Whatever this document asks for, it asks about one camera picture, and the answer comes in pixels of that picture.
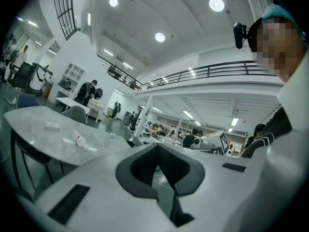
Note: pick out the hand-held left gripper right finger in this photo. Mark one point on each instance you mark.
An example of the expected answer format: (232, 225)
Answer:
(217, 190)

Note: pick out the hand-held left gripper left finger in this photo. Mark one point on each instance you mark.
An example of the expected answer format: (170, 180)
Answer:
(108, 190)

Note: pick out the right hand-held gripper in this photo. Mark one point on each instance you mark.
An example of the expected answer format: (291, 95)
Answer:
(223, 142)

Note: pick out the blue plastic bag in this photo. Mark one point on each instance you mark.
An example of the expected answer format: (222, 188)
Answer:
(112, 136)

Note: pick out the clear plastic water bottle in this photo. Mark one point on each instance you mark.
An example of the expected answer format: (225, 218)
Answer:
(79, 139)

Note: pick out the small white box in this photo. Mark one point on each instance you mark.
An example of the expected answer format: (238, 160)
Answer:
(52, 126)

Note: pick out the white marble table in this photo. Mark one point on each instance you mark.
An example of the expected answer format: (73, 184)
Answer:
(36, 122)

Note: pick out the person's black shirt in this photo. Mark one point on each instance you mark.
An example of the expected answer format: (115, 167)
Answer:
(280, 124)

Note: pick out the black balcony railing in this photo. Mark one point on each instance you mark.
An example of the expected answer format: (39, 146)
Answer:
(65, 11)
(193, 72)

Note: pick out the grey chair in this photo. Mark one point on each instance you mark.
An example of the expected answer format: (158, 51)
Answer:
(76, 113)

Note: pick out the beige dressing table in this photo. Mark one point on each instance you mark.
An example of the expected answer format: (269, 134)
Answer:
(95, 105)

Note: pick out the white rectangular table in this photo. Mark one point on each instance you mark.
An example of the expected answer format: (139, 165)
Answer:
(72, 103)

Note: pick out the person's head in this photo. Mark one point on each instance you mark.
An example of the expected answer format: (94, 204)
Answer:
(277, 49)

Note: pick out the white drawer desk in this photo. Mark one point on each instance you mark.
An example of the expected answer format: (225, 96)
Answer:
(54, 92)

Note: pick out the black white patterned bag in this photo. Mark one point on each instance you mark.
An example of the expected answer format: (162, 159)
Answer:
(64, 82)

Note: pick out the blue chair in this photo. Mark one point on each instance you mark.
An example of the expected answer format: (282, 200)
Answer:
(26, 100)

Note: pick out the white shelf cabinet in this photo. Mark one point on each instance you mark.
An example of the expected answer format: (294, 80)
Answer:
(73, 72)

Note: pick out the round ceiling light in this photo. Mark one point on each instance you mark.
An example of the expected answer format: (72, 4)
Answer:
(113, 1)
(160, 37)
(216, 4)

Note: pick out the white black robot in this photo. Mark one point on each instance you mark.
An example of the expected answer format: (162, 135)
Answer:
(38, 77)

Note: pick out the teal headband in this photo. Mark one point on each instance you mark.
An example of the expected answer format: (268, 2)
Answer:
(277, 11)

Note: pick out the black office chair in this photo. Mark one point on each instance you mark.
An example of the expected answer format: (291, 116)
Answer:
(20, 77)

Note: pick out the round wall mirror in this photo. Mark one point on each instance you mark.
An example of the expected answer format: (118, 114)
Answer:
(98, 93)

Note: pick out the black head camera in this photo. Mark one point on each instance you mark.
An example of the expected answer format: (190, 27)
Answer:
(239, 35)

